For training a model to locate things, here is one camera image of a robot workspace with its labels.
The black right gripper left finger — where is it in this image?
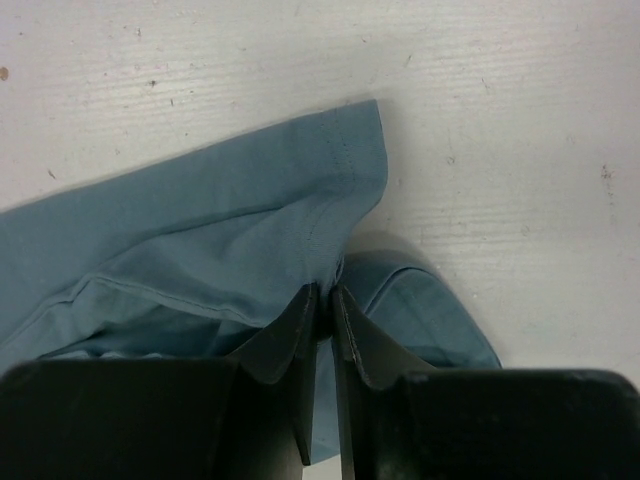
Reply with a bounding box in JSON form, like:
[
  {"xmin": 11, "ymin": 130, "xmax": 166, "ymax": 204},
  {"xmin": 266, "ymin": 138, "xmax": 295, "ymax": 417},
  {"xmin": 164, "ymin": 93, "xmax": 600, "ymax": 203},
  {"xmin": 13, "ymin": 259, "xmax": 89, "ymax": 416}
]
[{"xmin": 1, "ymin": 285, "xmax": 318, "ymax": 479}]

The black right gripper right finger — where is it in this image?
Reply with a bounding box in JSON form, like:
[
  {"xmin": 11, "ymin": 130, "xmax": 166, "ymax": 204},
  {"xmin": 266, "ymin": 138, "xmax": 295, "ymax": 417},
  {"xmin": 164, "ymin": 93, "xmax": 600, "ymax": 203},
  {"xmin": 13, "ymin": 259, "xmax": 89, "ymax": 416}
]
[{"xmin": 332, "ymin": 287, "xmax": 639, "ymax": 479}]

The blue t shirt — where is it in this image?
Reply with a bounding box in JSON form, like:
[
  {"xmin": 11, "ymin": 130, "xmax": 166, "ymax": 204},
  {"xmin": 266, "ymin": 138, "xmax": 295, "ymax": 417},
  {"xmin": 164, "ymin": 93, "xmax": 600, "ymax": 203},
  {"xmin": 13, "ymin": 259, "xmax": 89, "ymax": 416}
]
[{"xmin": 1, "ymin": 100, "xmax": 501, "ymax": 462}]

